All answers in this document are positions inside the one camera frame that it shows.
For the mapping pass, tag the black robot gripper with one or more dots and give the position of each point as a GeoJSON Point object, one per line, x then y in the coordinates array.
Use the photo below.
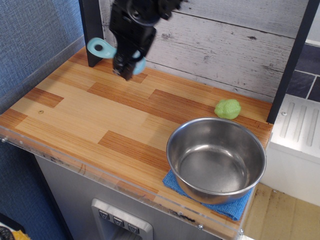
{"type": "Point", "coordinates": [133, 24]}

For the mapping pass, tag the black post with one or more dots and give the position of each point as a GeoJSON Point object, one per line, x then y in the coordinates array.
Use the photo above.
{"type": "Point", "coordinates": [92, 26]}
{"type": "Point", "coordinates": [302, 34]}

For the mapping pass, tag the black left post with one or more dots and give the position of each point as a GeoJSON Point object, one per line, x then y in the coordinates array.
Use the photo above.
{"type": "Point", "coordinates": [92, 26]}

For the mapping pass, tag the grey toy dispenser panel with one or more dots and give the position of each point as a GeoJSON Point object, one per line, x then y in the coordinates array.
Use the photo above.
{"type": "Point", "coordinates": [116, 224]}

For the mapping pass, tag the blue cloth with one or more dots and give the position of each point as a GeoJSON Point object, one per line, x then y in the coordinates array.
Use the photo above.
{"type": "Point", "coordinates": [233, 210]}

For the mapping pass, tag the white ridged appliance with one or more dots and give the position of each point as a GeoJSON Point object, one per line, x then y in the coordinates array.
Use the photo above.
{"type": "Point", "coordinates": [293, 150]}

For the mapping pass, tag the black yellow object bottom left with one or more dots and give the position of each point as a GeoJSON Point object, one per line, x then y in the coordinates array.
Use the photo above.
{"type": "Point", "coordinates": [12, 231]}

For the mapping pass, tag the light blue brush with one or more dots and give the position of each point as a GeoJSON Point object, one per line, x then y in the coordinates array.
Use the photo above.
{"type": "Point", "coordinates": [100, 48]}

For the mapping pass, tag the stainless steel bowl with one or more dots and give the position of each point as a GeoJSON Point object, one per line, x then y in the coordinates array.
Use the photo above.
{"type": "Point", "coordinates": [214, 160]}

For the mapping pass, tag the black right post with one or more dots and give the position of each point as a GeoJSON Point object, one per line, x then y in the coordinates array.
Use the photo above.
{"type": "Point", "coordinates": [302, 34]}

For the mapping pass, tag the green toy vegetable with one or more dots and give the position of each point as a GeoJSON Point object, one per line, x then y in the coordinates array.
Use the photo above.
{"type": "Point", "coordinates": [228, 109]}

